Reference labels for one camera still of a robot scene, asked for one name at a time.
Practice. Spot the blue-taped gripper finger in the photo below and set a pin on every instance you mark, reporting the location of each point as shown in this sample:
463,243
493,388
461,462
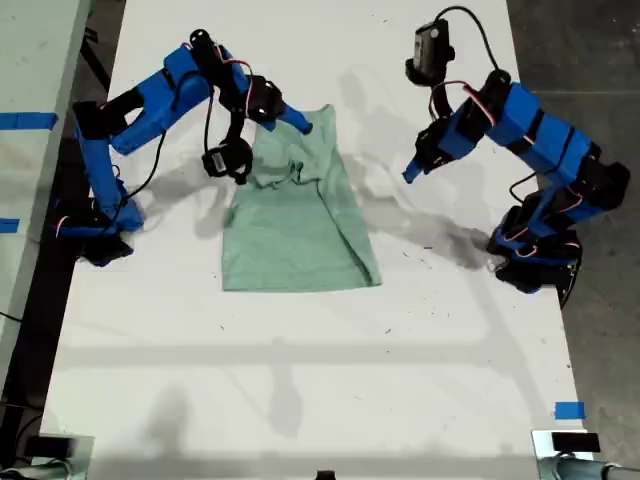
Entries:
413,172
296,120

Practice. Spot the short blue tape strip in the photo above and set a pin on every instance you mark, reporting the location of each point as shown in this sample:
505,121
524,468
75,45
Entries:
9,225

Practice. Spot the small black object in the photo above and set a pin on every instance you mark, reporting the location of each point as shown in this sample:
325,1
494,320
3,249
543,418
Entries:
325,475

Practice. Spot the black camera stalk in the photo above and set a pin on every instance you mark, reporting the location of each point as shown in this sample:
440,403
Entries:
236,127
439,102

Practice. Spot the long blue tape strip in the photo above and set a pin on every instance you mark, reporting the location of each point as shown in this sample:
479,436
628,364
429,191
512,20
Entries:
27,121

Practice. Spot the silver metal bracket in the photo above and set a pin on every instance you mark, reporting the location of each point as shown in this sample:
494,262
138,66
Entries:
82,457
542,445

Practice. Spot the square blue tape piece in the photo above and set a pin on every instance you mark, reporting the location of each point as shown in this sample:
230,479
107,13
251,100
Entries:
570,410

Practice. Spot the small black box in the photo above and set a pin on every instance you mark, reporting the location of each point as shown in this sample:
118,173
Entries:
575,441
50,446

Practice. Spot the pale green T-shirt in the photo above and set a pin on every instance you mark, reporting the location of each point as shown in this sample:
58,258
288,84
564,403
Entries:
295,235

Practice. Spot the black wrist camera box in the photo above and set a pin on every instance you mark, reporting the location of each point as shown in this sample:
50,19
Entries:
225,161
430,50

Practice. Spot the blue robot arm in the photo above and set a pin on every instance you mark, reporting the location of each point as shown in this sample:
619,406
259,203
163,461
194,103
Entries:
550,140
100,170

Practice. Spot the black stand leg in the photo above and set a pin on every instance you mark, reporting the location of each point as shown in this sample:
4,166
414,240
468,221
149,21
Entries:
92,50

